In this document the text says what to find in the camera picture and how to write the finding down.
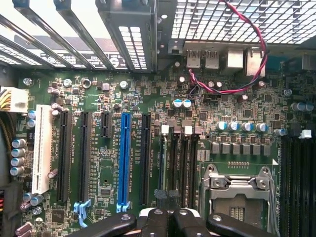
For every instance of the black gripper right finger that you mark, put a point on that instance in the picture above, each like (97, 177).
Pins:
(184, 223)

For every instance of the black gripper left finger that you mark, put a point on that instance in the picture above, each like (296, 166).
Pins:
(158, 222)

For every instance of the black RAM slot white latch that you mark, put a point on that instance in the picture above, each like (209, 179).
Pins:
(186, 160)
(306, 172)

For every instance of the RAM stick in slot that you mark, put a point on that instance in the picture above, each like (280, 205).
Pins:
(165, 129)

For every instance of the silver CPU socket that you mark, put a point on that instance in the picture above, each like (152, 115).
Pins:
(237, 195)

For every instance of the long black expansion slot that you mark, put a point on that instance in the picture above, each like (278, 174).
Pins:
(85, 155)
(64, 155)
(145, 158)

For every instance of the blue expansion slot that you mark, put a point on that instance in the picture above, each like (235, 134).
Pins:
(124, 160)

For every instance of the silver blue capacitor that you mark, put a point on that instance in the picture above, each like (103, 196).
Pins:
(261, 127)
(233, 126)
(247, 126)
(221, 125)

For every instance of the short black expansion slot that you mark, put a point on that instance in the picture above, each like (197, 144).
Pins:
(106, 124)

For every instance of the green motherboard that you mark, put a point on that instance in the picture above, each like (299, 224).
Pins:
(222, 106)

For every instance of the white PCI expansion slot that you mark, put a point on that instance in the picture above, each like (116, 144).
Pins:
(42, 148)

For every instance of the silver rear port block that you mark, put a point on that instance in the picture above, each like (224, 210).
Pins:
(222, 60)

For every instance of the black metal PC case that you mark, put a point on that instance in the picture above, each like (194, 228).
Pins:
(163, 37)

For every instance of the vented metal slot cover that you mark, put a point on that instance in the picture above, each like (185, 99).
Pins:
(130, 37)

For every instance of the white power connector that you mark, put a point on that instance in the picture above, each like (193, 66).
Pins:
(18, 97)

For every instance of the metal expansion slot cover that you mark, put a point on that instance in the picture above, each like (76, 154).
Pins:
(27, 42)

